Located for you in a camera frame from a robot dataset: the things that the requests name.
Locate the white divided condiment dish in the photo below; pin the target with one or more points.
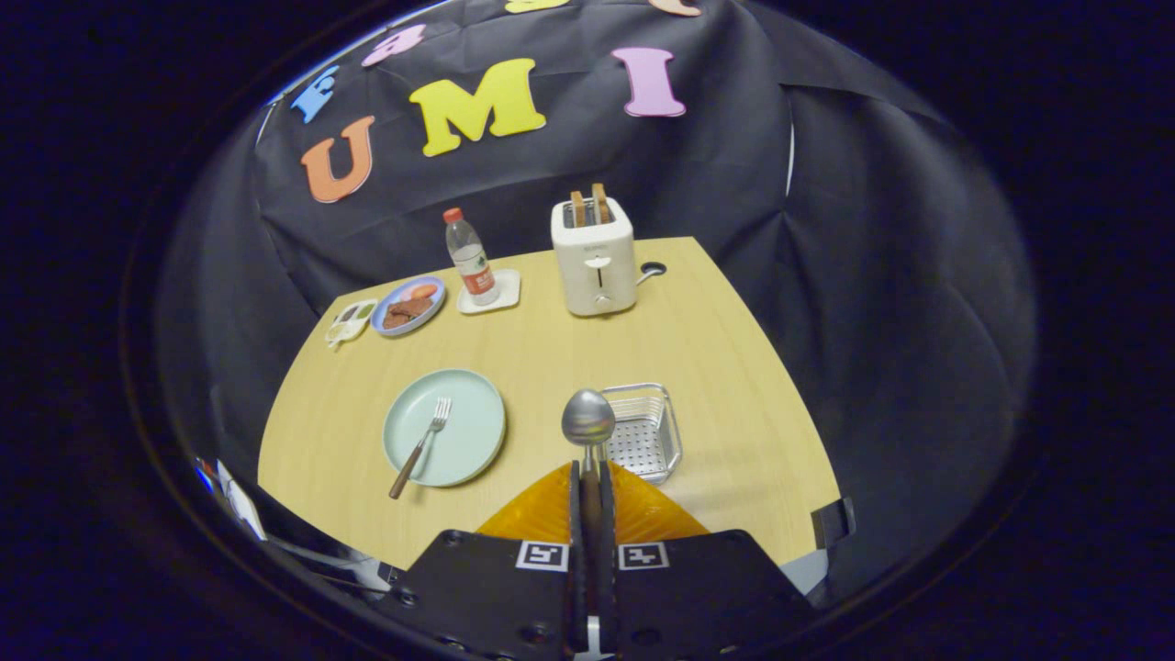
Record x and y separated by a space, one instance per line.
349 321

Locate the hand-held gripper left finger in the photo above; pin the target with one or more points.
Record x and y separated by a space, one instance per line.
576 588

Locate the clear water bottle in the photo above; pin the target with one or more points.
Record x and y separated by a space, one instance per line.
473 266

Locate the white square coaster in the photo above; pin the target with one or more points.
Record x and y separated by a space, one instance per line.
509 292

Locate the white toaster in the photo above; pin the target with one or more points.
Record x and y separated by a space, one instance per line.
592 248

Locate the black table edge bracket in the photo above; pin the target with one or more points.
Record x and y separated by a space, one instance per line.
833 523

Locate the toast bread slice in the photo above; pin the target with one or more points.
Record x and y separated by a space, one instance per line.
577 209
599 202

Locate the brown meat slices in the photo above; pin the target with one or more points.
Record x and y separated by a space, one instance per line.
404 314

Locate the blue plate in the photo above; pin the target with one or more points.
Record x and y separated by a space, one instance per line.
378 317

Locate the light green plate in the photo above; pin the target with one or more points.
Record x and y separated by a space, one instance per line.
468 431

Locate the orange food piece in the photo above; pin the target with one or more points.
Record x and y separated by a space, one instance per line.
424 291

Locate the black backdrop cloth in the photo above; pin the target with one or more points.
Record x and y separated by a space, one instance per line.
734 184

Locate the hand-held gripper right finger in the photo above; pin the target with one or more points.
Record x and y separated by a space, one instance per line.
608 588

